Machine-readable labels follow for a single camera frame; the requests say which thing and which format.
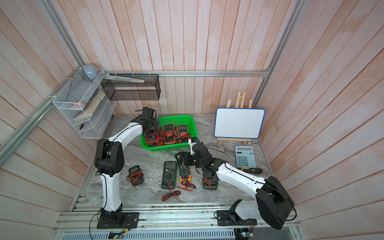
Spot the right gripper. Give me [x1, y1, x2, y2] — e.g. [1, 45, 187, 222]
[175, 151, 206, 171]

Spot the large red multimeter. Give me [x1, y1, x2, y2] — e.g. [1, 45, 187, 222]
[144, 129, 163, 147]

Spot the orange Victor multimeter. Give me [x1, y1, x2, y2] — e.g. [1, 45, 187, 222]
[177, 125, 191, 144]

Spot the green DT9205A multimeter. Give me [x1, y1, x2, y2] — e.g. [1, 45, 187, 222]
[161, 161, 181, 202]

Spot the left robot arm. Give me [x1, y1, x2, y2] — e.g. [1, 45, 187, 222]
[94, 107, 158, 222]

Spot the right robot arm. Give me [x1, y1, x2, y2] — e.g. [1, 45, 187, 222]
[175, 143, 295, 230]

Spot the yellow multimeter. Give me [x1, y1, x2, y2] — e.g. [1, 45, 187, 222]
[177, 166, 196, 192]

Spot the green plastic basket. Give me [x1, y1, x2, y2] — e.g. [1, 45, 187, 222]
[141, 115, 199, 152]

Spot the small black multimeter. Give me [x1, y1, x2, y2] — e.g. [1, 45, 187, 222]
[126, 165, 144, 187]

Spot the paper sheet on basket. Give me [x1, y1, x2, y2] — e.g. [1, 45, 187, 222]
[105, 74, 145, 83]

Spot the blue framed whiteboard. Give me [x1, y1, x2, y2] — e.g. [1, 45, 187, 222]
[214, 108, 266, 139]

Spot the light blue calculator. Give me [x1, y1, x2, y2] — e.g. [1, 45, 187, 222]
[236, 146, 256, 168]

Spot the book in shelf rack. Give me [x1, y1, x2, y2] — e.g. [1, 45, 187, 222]
[73, 89, 106, 122]

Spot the black yellow utility knife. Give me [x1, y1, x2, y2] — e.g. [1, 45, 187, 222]
[240, 168, 263, 175]

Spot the grey computer mouse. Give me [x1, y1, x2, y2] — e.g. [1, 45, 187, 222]
[82, 64, 99, 81]

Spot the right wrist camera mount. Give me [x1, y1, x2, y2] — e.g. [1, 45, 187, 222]
[188, 137, 200, 156]

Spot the black mesh wall basket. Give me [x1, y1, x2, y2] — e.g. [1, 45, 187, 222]
[102, 74, 161, 101]

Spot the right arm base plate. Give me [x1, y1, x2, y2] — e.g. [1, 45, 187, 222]
[215, 200, 258, 227]

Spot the white wire shelf rack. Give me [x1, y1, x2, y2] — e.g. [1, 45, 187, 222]
[53, 67, 116, 139]

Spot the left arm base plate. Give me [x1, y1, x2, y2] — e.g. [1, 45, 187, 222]
[97, 209, 139, 230]

